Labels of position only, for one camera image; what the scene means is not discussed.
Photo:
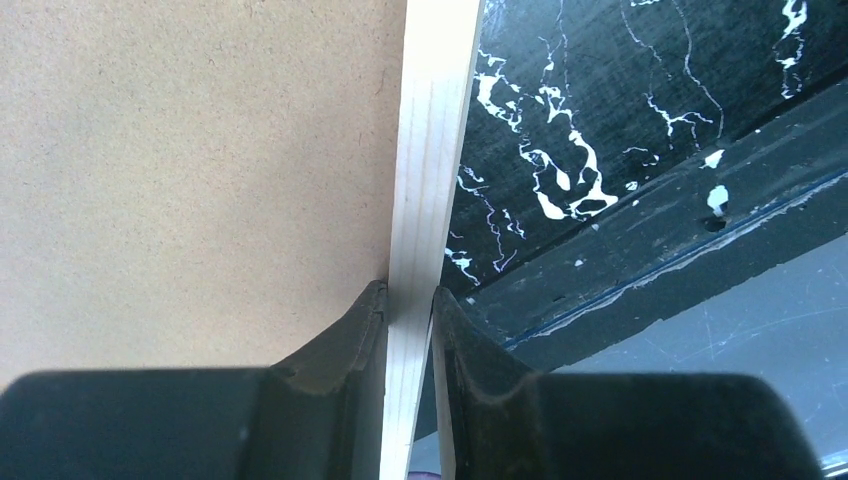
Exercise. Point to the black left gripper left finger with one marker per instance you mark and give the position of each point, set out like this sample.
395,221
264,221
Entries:
317,414

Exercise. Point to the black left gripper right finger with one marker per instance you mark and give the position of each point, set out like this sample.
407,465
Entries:
497,418

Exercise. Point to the wooden photo frame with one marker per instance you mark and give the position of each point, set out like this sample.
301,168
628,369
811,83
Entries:
212,184

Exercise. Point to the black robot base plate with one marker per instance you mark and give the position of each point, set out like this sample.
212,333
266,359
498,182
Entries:
690,235

